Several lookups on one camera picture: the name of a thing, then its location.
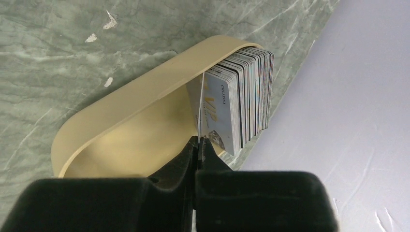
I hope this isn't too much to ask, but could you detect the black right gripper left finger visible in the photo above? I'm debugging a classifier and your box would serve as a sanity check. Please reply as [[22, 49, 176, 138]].
[[1, 136, 199, 232]]

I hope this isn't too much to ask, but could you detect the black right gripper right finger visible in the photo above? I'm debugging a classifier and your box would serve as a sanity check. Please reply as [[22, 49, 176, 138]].
[[195, 138, 338, 232]]

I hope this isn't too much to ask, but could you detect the silver VIP card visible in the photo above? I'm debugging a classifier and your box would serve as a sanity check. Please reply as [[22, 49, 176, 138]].
[[186, 72, 205, 143]]

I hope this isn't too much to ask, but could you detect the stack of cards in tray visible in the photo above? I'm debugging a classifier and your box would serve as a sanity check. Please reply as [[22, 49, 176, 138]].
[[203, 47, 275, 156]]

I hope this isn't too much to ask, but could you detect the beige oval plastic tray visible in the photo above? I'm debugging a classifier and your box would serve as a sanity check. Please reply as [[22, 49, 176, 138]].
[[51, 35, 255, 178]]

